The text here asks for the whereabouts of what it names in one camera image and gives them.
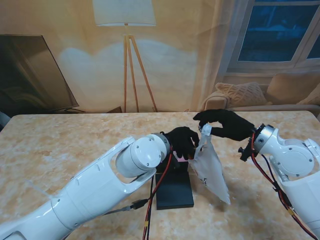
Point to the plain beige pillow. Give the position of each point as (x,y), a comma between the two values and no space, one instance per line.
(290,87)

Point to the white plastic bag orange logo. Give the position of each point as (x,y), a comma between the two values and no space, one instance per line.
(210,170)

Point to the black gift box pink inside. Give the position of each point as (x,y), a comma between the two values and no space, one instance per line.
(183,168)

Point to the white framed window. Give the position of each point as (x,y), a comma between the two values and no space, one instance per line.
(270,37)

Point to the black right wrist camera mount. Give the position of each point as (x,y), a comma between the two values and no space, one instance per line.
(245,153)

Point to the cream knitted pillow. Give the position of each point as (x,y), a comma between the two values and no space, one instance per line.
(242,93)
(312,98)

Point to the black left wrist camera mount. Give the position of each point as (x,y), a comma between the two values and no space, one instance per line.
(176,165)

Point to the beige sofa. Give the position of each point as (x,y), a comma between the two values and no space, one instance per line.
(215,101)

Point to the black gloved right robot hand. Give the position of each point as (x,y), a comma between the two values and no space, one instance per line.
(235,126)

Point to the dark flat television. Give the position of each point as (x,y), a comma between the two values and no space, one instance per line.
(25,75)

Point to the dark grey chair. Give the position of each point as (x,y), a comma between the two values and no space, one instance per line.
(3,120)

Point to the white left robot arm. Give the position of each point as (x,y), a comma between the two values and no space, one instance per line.
(100,185)

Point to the tripod floor lamp white shade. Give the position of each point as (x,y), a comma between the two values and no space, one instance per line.
(125,12)

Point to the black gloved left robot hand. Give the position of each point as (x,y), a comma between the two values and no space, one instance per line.
(183,141)

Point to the black gift box lid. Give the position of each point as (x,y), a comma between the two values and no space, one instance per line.
(177,195)

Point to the sheer cream curtain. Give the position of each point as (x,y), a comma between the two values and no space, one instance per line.
(212,50)

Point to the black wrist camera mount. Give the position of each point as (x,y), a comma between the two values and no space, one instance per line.
(176,165)
(245,153)

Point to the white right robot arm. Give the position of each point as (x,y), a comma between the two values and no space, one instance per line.
(292,160)

